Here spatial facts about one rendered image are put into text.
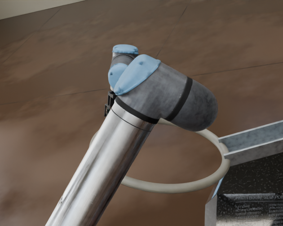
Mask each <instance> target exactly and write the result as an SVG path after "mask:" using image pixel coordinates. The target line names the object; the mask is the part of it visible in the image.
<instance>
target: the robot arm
mask: <svg viewBox="0 0 283 226"><path fill-rule="evenodd" d="M112 52H113V53H112V62H111V66H110V69H109V72H108V80H109V84H110V86H111V91H108V100H107V104H105V112H104V116H105V117H106V118H105V120H104V122H103V124H102V126H101V128H100V129H99V131H98V133H97V135H96V136H95V138H94V140H93V142H92V143H91V145H90V147H89V149H88V151H87V152H86V154H85V156H84V158H83V159H82V161H81V163H80V165H79V167H78V169H77V170H76V172H75V174H74V176H73V177H72V179H71V181H70V183H69V184H68V186H67V188H66V190H65V191H64V193H63V195H62V197H61V198H60V200H59V202H58V204H57V206H56V208H55V209H54V211H53V213H52V215H51V216H50V218H49V220H48V222H47V223H46V225H45V226H96V225H97V223H98V222H99V220H100V218H101V216H102V215H103V213H104V211H105V209H106V208H107V206H108V204H109V203H110V201H111V199H112V198H113V196H114V194H115V192H116V191H117V189H118V187H119V186H120V184H121V182H122V181H123V179H124V177H125V175H126V173H127V172H128V170H129V168H130V167H131V165H132V163H133V162H134V160H135V158H136V157H137V155H138V153H139V152H140V149H141V148H142V146H143V144H144V143H145V141H146V139H147V138H148V136H149V134H150V132H151V131H152V129H153V127H154V126H155V125H156V124H157V123H158V121H159V119H160V118H163V119H165V120H167V121H169V122H171V123H173V124H175V125H177V126H179V127H181V128H183V129H185V130H188V131H193V132H196V131H202V130H205V129H207V128H208V127H210V126H211V125H212V124H213V122H214V121H215V119H216V117H217V114H218V103H217V100H216V98H215V96H214V94H213V93H212V92H211V91H210V90H209V89H208V88H206V87H205V86H204V85H202V84H201V83H199V82H197V81H195V80H193V79H192V78H189V77H187V76H186V75H184V74H182V73H180V72H179V71H177V70H175V69H173V68H171V67H170V66H168V65H166V64H164V63H162V62H161V61H160V60H158V59H154V58H152V57H150V56H148V55H146V54H142V55H139V53H138V48H137V47H135V46H132V45H127V44H119V45H115V46H114V47H113V51H112ZM138 55H139V56H138ZM106 108H107V109H106Z"/></svg>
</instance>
